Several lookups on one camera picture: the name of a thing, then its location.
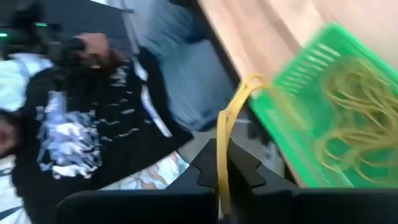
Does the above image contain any person's hand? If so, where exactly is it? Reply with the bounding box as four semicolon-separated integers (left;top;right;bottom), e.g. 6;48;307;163
74;32;125;70

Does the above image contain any person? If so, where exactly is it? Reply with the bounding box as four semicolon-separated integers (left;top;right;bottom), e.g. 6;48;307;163
0;32;195;224

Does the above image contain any green plastic basket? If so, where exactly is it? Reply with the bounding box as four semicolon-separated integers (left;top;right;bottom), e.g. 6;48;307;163
248;22;398;189

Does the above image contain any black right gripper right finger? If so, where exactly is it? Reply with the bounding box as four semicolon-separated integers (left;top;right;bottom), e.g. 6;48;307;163
228;139;398;224

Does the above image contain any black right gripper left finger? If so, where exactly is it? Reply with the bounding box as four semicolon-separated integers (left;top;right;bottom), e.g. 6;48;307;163
55;138;220;224

